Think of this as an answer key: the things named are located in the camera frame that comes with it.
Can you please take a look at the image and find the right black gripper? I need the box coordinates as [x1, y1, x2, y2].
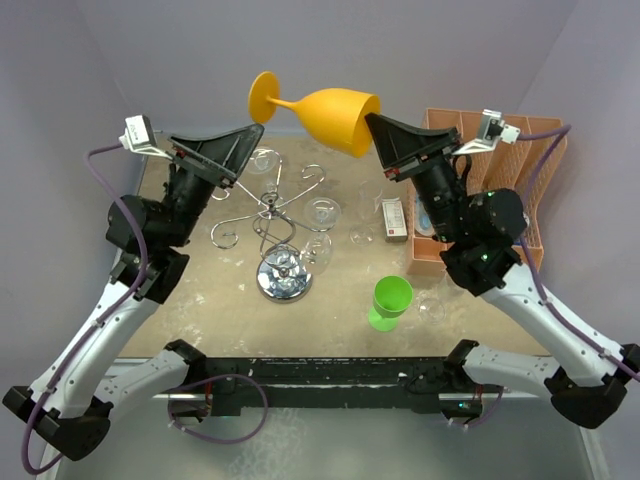
[365, 112, 466, 242]

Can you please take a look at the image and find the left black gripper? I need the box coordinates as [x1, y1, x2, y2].
[162, 124, 262, 248]

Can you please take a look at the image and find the clear wine glass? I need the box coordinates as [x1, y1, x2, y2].
[245, 147, 279, 175]
[417, 282, 446, 325]
[302, 197, 342, 274]

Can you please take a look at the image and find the clear tall glass back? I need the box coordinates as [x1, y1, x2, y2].
[349, 180, 382, 246]

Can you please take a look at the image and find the orange plastic goblet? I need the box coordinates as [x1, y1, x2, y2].
[248, 71, 380, 158]

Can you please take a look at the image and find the green plastic goblet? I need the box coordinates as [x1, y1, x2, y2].
[368, 275, 414, 332]

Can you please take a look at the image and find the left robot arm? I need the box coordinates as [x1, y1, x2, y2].
[2, 115, 264, 474]

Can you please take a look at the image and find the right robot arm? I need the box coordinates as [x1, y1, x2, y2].
[365, 110, 639, 429]

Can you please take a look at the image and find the chrome wine glass rack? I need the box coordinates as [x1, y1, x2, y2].
[210, 151, 327, 304]

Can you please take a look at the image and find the blue item in tray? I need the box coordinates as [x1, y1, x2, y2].
[414, 197, 434, 237]

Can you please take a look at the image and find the white red small box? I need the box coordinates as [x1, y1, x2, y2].
[381, 198, 408, 243]

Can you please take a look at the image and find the orange desk file organizer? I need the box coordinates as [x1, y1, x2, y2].
[405, 108, 567, 276]

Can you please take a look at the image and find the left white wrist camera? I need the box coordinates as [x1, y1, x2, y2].
[119, 115, 172, 160]

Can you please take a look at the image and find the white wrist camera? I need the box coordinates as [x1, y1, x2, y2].
[453, 109, 521, 156]
[119, 115, 172, 160]

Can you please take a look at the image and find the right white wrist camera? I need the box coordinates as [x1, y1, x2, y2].
[453, 109, 521, 156]

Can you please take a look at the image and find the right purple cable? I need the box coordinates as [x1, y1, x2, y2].
[514, 124, 640, 384]

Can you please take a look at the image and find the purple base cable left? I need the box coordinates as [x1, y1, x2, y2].
[166, 370, 272, 445]

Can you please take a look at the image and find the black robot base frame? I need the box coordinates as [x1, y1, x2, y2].
[164, 357, 499, 416]

